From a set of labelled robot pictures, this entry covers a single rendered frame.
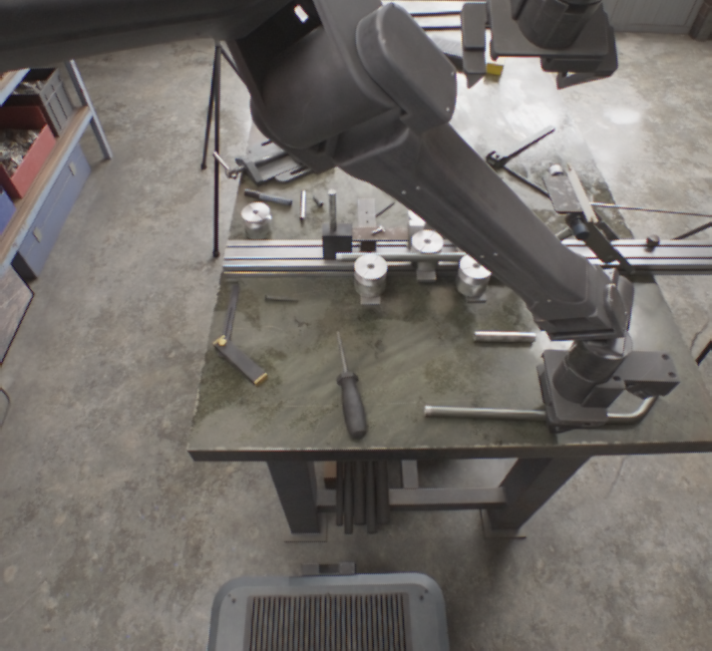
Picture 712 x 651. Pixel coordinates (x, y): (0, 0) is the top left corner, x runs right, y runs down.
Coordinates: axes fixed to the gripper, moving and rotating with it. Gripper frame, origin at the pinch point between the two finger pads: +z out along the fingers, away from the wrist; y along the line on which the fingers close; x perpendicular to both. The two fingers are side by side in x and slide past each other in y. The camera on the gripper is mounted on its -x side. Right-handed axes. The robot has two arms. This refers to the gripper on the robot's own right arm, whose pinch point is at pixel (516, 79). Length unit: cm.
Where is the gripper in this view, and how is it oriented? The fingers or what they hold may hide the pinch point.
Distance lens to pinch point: 59.7
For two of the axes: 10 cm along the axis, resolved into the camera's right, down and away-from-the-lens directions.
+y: -10.0, 0.1, -0.2
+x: 0.1, 9.9, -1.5
